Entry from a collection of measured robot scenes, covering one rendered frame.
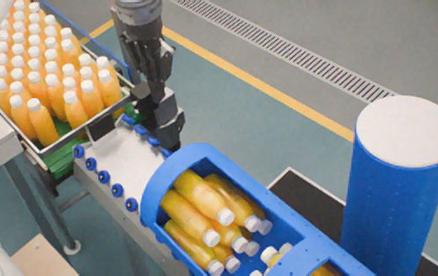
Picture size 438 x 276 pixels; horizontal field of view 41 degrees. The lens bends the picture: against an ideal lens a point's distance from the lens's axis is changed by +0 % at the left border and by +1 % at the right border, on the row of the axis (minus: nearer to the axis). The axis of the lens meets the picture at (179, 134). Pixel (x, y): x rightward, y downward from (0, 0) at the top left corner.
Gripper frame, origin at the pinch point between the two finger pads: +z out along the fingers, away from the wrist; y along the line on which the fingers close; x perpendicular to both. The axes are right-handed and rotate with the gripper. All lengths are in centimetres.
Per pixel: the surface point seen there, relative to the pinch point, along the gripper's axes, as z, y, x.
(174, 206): 37.9, 2.7, -5.7
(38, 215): 94, -68, -9
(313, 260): 27, 42, -7
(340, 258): 29, 46, -3
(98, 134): 53, -43, 12
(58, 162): 63, -55, 1
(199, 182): 33.3, 6.2, 1.5
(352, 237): 95, 37, 42
